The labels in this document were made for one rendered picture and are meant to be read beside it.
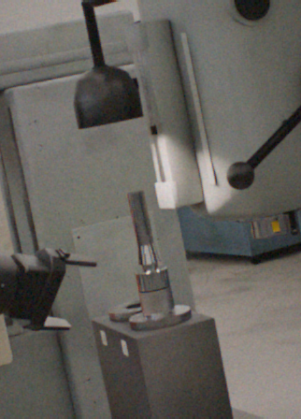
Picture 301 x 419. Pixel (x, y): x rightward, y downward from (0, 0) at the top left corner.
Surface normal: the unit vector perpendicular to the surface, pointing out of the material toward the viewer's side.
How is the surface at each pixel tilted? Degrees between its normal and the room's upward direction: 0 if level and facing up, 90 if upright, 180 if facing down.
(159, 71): 90
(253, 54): 90
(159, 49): 90
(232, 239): 90
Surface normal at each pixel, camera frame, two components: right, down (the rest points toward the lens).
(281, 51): 0.44, 0.02
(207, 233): -0.88, 0.22
